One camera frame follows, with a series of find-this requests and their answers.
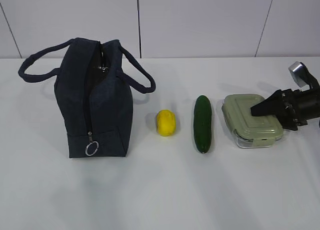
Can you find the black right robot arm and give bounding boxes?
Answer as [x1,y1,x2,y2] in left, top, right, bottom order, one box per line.
[250,89,320,131]

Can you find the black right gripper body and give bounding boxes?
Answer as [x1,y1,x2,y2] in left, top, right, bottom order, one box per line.
[282,89,315,126]

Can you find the green cucumber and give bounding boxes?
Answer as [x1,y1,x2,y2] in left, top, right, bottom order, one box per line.
[193,95,212,154]

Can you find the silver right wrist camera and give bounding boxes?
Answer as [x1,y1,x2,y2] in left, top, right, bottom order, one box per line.
[288,61,308,87]

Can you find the navy blue lunch bag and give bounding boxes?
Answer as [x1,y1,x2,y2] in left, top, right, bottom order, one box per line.
[18,38,156,158]

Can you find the yellow lemon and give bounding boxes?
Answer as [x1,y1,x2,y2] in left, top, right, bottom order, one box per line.
[156,109,177,137]

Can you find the green lidded glass container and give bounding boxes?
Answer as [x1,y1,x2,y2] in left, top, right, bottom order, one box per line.
[221,94,284,148]

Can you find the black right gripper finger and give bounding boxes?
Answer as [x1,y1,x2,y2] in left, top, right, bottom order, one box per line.
[276,115,298,131]
[250,90,285,117]

